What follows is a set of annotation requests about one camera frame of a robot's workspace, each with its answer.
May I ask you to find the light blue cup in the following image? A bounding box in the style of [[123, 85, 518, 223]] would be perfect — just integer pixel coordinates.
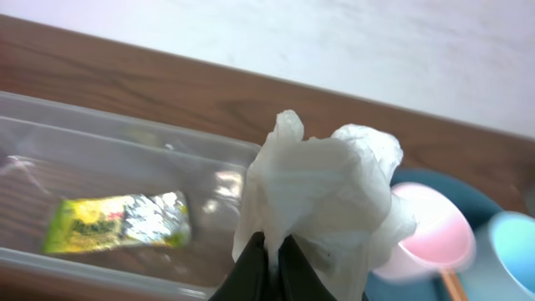
[[458, 211, 535, 301]]

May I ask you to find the dark blue plate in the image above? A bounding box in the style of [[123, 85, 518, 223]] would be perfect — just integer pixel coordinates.
[[362, 167, 505, 301]]

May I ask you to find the white napkin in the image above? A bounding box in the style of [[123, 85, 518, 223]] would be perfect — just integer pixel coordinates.
[[232, 110, 417, 300]]

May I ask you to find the clear plastic bin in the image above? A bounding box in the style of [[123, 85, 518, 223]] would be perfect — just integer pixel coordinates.
[[1, 92, 259, 300]]

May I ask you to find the yellow foil snack wrapper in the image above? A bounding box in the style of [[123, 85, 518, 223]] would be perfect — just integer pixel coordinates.
[[43, 191, 191, 254]]

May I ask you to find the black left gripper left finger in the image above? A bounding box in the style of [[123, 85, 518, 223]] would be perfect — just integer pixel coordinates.
[[209, 232, 268, 301]]

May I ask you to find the pink cup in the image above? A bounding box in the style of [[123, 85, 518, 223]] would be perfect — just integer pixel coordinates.
[[374, 182, 476, 283]]

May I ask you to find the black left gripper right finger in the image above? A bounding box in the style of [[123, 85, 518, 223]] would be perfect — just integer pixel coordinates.
[[278, 236, 336, 301]]

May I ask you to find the wooden chopstick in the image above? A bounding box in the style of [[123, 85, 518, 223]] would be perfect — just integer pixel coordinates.
[[439, 269, 463, 301], [449, 269, 470, 301]]

